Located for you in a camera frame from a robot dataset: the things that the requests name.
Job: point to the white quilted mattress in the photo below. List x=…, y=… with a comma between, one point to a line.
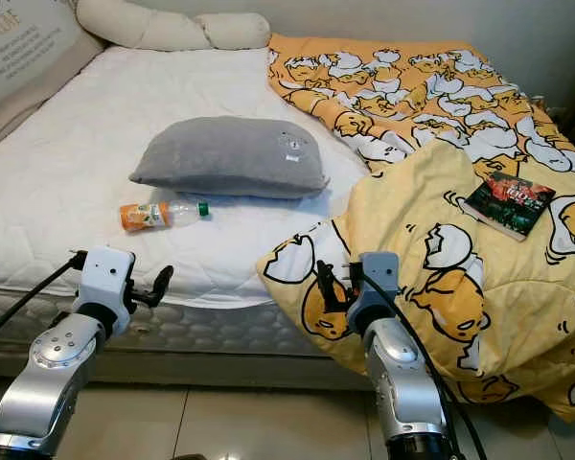
x=67, y=172

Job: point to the dark green and red book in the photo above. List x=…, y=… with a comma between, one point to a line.
x=510, y=203

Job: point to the cream long bolster pillow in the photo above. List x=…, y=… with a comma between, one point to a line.
x=144, y=25

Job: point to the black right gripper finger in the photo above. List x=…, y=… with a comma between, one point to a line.
x=328, y=286

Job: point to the plastic bottle with orange label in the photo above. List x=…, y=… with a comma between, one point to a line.
x=146, y=215

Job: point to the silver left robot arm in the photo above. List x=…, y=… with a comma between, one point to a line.
x=43, y=383

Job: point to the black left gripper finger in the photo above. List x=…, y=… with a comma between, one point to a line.
x=162, y=279

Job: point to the grey plush pillow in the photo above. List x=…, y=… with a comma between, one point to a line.
x=225, y=156

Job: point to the yellow cartoon egg blanket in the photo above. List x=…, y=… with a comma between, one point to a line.
x=422, y=211

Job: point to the grey cushion with printed text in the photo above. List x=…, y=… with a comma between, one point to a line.
x=19, y=43

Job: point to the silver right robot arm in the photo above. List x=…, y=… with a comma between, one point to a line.
x=402, y=383

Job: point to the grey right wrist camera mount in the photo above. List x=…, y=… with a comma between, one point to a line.
x=376, y=287

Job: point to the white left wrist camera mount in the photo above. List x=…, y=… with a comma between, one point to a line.
x=105, y=276

